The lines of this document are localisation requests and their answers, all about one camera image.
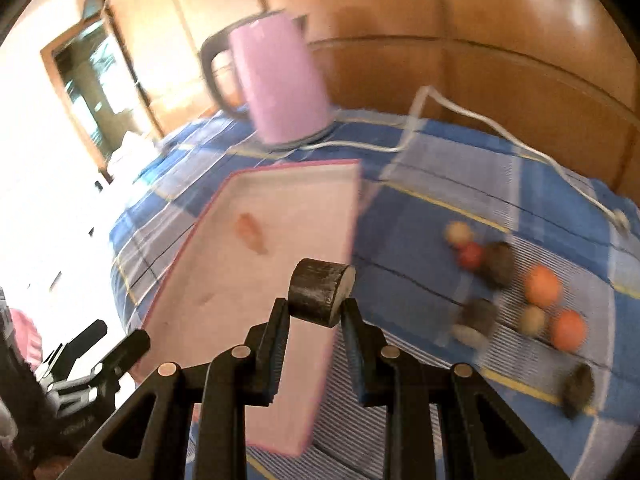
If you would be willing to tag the wooden framed glass window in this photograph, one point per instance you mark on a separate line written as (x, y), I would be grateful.
(95, 85)

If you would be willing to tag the pink shallow cardboard box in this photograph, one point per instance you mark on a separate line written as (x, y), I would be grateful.
(280, 200)

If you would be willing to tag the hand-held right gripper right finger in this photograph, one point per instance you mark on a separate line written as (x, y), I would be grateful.
(352, 355)

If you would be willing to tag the pink electric kettle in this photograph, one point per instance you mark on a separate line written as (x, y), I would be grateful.
(280, 85)

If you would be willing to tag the blue plaid cloth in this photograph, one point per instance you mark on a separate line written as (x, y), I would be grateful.
(425, 220)

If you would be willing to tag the dark-skinned cut yam piece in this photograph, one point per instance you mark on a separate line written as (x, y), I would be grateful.
(320, 292)
(475, 321)

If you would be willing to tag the dark brown water chestnut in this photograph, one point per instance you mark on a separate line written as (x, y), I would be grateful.
(577, 390)
(497, 264)

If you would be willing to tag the small beige potato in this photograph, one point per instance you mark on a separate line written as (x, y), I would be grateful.
(531, 320)
(459, 233)

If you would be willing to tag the pink cloth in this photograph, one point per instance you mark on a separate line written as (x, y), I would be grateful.
(22, 335)

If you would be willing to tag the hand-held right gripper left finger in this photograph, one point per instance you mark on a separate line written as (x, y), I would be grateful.
(272, 360)

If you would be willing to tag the orange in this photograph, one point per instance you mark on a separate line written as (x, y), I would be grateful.
(541, 285)
(569, 329)

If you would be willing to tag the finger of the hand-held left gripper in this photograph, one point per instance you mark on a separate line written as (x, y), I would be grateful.
(125, 355)
(85, 337)

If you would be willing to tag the red apple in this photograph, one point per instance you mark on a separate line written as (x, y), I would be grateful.
(470, 256)

